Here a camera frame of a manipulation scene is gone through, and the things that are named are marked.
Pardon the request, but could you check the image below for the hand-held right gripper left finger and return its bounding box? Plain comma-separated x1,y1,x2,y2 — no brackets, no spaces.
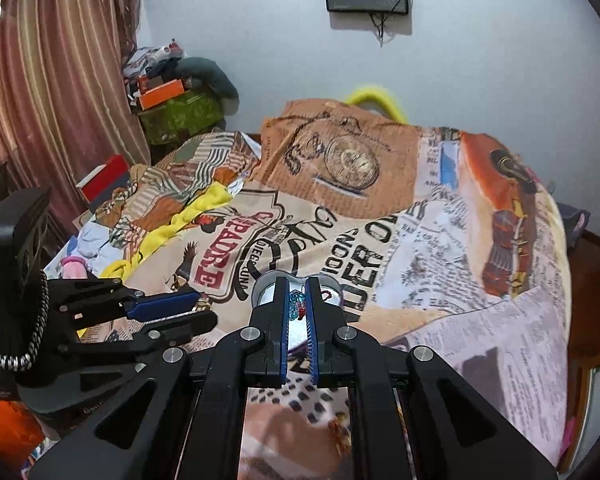
27,276,289,480

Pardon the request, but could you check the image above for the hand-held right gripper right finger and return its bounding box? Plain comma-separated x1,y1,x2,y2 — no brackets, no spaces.
305,276,557,480

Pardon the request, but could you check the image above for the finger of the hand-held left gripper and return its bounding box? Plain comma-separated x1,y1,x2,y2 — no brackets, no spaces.
55,310,219,378
47,277,202,336

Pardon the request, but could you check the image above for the blue bead jewelry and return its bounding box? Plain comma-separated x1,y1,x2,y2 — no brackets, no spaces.
287,290,309,321

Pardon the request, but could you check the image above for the silver metal cup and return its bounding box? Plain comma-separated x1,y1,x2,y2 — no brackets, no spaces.
250,270,344,312

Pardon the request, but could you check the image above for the pile of clothes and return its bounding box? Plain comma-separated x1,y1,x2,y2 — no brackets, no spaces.
62,220,131,281

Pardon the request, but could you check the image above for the yellow cloth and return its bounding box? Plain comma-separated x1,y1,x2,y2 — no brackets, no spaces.
100,182,233,279

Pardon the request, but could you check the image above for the red box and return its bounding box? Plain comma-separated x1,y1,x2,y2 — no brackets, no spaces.
76,155,131,205

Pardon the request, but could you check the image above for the printed blanket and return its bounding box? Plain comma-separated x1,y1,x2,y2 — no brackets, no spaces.
45,97,573,480

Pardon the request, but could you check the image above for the orange bag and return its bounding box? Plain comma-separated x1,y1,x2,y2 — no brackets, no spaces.
0,387,46,463

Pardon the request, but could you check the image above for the orange printed pillow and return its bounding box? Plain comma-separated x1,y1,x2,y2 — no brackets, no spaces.
250,99,423,218

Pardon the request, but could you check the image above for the orange box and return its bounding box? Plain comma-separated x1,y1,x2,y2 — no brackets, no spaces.
137,78,186,111

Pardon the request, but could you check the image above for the striped pink curtain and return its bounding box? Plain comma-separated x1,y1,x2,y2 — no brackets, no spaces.
0,0,153,213

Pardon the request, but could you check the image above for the yellow tube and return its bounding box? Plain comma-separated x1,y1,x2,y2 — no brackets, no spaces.
342,85,411,124

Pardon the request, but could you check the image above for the grey plush cloth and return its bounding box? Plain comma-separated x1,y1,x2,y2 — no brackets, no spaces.
175,56,240,102

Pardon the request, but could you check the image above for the dark cloth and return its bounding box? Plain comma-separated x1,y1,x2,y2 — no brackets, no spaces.
555,202,592,248

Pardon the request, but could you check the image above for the wooden furniture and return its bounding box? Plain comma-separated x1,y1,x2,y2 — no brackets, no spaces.
555,230,600,472

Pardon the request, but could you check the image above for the coiled black white cable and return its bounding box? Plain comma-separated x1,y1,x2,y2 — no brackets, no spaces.
0,267,51,373

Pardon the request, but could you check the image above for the black hanging cable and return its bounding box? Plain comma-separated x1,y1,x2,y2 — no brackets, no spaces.
369,0,412,47

